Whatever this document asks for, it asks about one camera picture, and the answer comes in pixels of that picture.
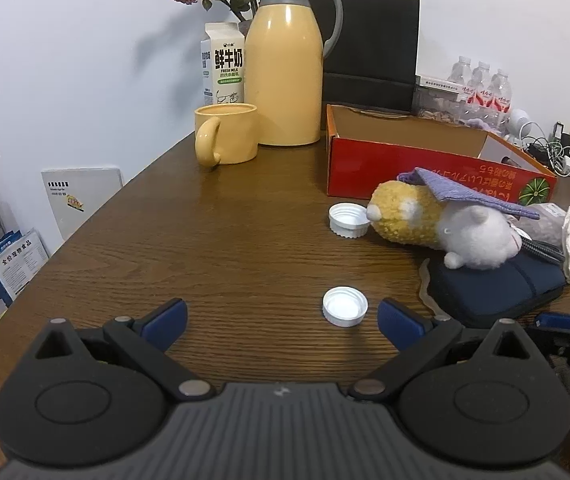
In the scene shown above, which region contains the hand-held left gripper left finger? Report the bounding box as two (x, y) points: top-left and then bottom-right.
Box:
(34, 298), (215, 402)

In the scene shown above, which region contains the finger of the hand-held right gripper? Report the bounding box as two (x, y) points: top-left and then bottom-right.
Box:
(534, 311), (570, 334)

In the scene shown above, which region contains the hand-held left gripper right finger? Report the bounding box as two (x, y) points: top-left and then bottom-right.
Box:
(350, 298), (532, 402)

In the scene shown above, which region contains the white bottle cap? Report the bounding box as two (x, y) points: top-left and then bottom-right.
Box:
(328, 202), (371, 240)
(322, 286), (369, 328)

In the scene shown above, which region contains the navy zip pouch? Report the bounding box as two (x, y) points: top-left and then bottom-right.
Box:
(427, 250), (568, 329)

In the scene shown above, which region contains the clear plastic container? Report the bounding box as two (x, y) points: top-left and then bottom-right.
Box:
(515, 202), (568, 249)

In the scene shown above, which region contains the yellow and white plush toy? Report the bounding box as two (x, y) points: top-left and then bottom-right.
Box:
(366, 180), (524, 271)

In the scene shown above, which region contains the purple knit pouch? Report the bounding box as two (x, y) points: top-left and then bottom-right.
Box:
(397, 167), (541, 221)

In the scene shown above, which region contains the red cardboard box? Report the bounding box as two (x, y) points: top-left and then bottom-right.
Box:
(326, 104), (558, 207)

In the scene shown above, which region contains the white board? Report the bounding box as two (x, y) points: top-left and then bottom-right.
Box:
(41, 166), (124, 246)

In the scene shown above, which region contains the yellow ceramic mug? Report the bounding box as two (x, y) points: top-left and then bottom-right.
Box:
(194, 103), (260, 167)

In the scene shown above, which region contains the purple fluffy cloth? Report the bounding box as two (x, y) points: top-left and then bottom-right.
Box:
(460, 117), (504, 134)

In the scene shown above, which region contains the clear snack container white lid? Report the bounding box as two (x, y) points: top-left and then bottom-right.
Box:
(412, 75), (466, 124)

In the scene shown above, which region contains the yellow thermos jug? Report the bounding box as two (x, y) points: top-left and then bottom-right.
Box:
(244, 0), (344, 147)

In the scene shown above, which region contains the white milk carton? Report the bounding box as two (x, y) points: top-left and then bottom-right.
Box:
(201, 22), (247, 107)

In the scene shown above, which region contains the black paper bag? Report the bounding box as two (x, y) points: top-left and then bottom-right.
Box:
(310, 0), (421, 115)

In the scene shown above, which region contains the tangle of charger cables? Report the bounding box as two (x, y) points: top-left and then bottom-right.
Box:
(520, 122), (570, 179)

